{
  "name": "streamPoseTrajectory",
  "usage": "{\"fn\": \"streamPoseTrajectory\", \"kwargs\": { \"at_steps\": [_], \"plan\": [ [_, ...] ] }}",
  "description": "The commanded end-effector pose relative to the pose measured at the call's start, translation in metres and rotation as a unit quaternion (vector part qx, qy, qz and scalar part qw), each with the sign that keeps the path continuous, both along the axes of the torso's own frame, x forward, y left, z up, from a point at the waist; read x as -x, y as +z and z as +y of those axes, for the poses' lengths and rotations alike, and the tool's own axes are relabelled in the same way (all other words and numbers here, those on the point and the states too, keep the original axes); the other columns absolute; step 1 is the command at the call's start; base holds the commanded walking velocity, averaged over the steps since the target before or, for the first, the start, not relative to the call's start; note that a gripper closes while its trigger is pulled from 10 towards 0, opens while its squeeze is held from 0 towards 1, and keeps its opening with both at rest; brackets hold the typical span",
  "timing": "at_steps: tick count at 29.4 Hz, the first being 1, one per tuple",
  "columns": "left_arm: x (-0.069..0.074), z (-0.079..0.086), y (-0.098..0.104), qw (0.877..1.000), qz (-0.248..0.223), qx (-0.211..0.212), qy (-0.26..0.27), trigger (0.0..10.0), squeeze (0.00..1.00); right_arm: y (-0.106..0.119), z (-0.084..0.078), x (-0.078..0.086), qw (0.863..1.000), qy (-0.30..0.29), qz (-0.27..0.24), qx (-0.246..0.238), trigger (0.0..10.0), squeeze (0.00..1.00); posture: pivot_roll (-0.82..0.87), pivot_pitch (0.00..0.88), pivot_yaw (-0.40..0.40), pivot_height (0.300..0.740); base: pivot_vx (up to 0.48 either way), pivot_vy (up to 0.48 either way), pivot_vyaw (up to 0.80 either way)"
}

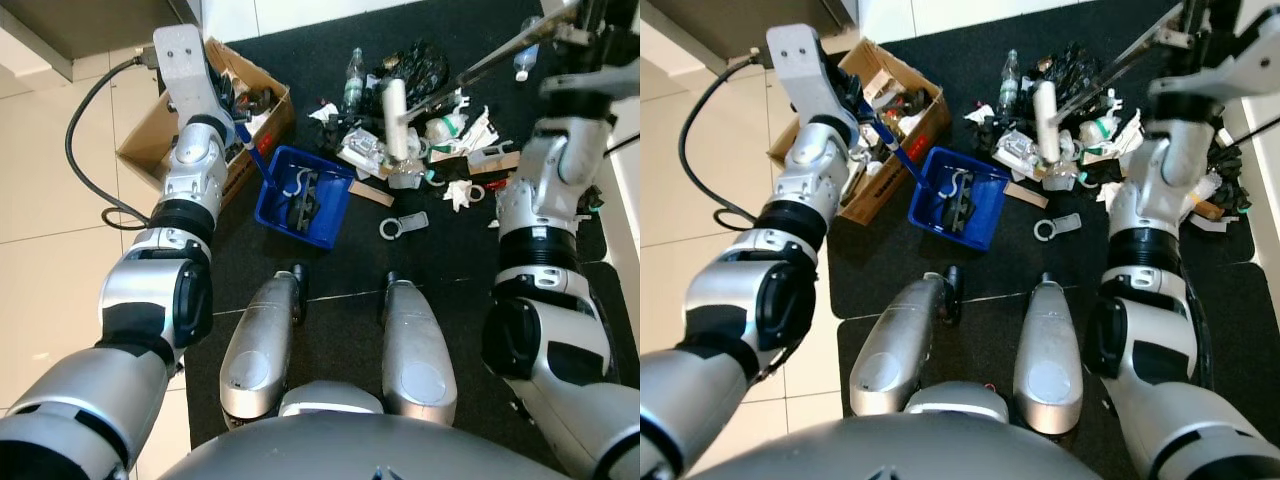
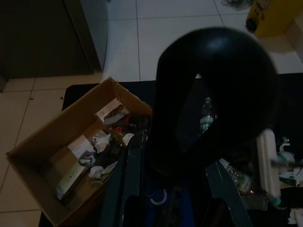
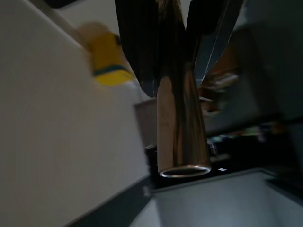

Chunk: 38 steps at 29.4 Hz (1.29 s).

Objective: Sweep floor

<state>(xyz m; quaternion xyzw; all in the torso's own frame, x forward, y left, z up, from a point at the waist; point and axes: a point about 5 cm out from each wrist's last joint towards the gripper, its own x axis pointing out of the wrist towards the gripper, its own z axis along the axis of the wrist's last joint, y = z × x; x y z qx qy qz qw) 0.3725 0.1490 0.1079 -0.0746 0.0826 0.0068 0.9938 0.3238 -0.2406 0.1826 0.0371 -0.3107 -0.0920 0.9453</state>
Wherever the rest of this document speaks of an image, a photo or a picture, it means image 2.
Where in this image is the dark grey cabinet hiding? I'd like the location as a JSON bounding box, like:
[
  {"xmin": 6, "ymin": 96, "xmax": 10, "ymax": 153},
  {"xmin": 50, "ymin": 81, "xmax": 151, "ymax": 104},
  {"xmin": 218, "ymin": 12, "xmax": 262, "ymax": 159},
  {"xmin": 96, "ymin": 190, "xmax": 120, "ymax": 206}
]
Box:
[{"xmin": 0, "ymin": 0, "xmax": 110, "ymax": 79}]

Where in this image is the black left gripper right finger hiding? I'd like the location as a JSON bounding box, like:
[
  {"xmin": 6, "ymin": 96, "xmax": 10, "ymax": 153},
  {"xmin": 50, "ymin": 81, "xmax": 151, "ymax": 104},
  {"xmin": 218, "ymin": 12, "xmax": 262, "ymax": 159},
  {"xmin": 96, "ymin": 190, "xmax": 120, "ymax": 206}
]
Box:
[{"xmin": 205, "ymin": 160, "xmax": 254, "ymax": 227}]

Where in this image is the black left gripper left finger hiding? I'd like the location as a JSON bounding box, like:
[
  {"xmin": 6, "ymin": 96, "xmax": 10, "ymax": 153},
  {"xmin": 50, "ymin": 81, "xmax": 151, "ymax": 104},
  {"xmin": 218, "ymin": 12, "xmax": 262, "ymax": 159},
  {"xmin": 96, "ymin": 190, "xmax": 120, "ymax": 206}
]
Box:
[{"xmin": 100, "ymin": 129, "xmax": 150, "ymax": 227}]

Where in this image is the black floor mat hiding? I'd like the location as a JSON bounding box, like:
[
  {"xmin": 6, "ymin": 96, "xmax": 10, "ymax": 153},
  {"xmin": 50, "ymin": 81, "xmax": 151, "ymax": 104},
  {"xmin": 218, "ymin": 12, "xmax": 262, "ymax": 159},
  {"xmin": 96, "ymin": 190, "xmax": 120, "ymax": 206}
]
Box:
[{"xmin": 39, "ymin": 72, "xmax": 303, "ymax": 227}]

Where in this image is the clear bottle with green label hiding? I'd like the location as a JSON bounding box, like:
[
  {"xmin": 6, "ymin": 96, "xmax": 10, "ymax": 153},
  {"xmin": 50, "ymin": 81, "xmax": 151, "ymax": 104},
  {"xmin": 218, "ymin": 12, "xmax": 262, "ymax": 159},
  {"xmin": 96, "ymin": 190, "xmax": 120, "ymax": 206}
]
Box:
[{"xmin": 199, "ymin": 96, "xmax": 219, "ymax": 136}]

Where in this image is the yellow plastic container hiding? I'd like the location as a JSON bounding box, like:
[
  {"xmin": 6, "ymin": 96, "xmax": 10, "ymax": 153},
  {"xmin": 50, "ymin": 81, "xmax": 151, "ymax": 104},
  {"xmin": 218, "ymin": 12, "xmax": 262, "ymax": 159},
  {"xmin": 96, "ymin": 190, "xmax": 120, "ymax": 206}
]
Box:
[{"xmin": 245, "ymin": 0, "xmax": 303, "ymax": 39}]

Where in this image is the open brown cardboard box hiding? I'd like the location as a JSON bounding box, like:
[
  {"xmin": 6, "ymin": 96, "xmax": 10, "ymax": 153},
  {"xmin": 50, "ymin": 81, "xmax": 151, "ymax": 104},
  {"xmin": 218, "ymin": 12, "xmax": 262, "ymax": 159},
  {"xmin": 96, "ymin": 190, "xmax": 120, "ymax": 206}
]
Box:
[{"xmin": 5, "ymin": 76, "xmax": 155, "ymax": 227}]

